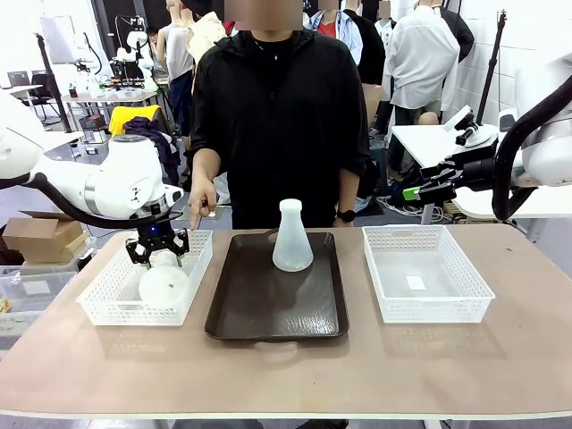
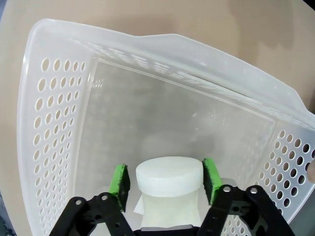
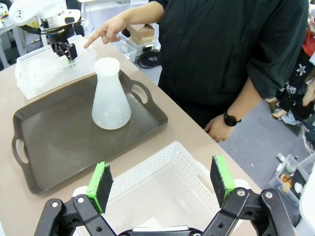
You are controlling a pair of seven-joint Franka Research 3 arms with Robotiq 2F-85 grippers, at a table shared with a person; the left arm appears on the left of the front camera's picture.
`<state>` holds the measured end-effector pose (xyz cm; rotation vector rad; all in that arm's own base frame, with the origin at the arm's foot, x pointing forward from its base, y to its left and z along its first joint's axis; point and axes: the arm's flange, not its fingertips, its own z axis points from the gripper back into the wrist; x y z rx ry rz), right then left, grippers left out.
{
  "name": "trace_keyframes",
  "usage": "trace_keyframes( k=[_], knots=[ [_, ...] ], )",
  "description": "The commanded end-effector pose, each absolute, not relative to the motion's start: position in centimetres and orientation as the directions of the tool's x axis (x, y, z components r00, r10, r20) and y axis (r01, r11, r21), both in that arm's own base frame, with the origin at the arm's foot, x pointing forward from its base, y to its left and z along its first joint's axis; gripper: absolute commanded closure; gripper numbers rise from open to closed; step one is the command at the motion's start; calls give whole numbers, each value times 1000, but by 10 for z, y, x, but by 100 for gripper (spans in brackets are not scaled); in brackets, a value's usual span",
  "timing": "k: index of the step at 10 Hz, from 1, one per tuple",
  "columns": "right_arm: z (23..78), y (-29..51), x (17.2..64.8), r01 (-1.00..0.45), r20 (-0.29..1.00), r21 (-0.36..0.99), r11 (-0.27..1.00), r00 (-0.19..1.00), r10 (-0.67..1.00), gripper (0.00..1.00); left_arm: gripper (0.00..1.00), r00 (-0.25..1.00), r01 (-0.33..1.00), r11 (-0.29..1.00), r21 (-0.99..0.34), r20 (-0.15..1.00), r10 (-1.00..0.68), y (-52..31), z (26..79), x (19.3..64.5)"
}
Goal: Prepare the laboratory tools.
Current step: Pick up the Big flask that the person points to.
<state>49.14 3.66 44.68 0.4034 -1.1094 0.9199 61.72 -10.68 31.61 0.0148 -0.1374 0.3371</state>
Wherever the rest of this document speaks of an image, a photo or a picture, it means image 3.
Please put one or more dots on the person's left hand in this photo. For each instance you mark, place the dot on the person's left hand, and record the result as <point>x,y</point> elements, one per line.
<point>219,129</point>

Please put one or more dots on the red garment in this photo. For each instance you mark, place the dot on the red garment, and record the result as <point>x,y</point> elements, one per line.
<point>310,37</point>

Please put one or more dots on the person's right forearm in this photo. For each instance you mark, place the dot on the person's right forearm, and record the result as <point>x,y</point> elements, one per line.
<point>142,13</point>

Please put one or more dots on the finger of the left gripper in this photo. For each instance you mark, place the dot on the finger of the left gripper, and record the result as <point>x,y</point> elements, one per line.
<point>57,50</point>
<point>72,52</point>

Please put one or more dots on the dark brown plastic tray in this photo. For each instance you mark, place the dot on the dark brown plastic tray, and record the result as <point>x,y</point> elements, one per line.
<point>64,137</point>

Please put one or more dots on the black wrist watch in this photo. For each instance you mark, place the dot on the black wrist watch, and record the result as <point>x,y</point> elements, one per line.
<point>230,120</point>

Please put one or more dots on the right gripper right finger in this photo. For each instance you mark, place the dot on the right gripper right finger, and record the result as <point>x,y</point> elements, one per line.
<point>222,182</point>

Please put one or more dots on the translucent white conical flask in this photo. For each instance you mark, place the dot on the translucent white conical flask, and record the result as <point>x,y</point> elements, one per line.
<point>110,103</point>

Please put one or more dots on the person in black shirt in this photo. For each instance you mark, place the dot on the person in black shirt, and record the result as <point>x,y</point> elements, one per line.
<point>216,49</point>

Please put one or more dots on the clear bin with small items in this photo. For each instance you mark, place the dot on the clear bin with small items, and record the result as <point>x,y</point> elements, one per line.
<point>288,177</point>

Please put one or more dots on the black star print garment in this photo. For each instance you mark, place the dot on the black star print garment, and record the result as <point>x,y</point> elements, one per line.
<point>295,88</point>

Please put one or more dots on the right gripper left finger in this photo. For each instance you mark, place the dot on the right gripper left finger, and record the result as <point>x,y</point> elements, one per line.
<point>98,189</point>

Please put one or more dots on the white perforated plastic basket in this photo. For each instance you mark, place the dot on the white perforated plastic basket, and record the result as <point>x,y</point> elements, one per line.
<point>32,83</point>
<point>172,177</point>

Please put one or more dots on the brown cardboard box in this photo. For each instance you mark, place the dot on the brown cardboard box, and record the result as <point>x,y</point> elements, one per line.
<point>142,32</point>

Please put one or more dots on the clear plastic bin with lid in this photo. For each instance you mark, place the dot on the clear plastic bin with lid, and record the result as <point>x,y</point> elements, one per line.
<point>125,50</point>

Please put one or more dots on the person's left forearm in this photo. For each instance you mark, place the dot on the person's left forearm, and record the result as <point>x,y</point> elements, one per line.
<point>246,98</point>

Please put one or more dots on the person's right hand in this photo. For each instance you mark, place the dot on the person's right hand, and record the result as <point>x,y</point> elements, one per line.
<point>112,30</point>

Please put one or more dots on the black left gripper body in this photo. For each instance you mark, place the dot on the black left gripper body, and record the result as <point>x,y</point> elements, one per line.
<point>61,35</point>

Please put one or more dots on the white table with rounded corner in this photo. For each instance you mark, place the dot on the white table with rounded corner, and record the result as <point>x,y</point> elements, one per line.
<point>308,201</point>

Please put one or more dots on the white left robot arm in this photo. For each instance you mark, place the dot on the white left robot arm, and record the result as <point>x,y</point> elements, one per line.
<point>37,11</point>

